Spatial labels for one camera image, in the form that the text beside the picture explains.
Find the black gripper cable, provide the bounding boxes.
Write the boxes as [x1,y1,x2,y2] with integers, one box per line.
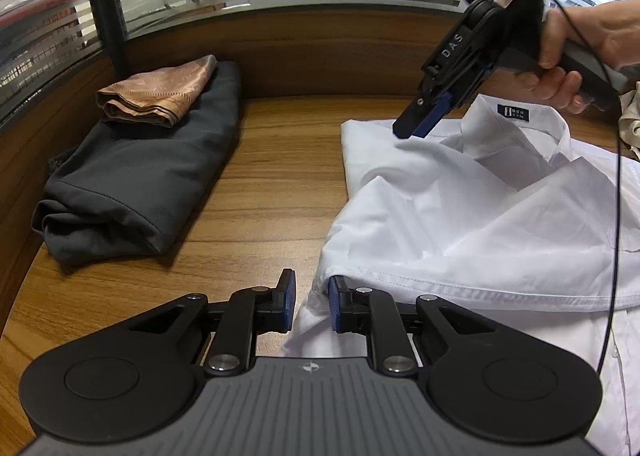
[530,0,624,374]

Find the dark grey folded garment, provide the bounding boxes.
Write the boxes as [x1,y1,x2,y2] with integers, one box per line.
[31,60,243,267]

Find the beige crumpled garment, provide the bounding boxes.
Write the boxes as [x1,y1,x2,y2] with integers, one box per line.
[617,81,640,162]

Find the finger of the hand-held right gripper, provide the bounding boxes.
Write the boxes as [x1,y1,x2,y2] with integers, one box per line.
[392,92,445,140]
[425,65,489,138]

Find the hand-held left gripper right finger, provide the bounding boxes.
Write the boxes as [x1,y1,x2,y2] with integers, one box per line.
[328,275,496,378]

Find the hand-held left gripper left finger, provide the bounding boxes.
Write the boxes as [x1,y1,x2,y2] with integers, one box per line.
[129,269,297,378]

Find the white collared dress shirt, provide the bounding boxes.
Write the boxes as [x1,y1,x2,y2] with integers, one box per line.
[282,94,640,456]

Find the person's right hand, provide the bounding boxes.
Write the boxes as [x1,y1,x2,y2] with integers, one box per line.
[515,0,640,115]

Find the brown satin folded cloth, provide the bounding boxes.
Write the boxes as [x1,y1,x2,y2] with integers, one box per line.
[96,55,218,128]

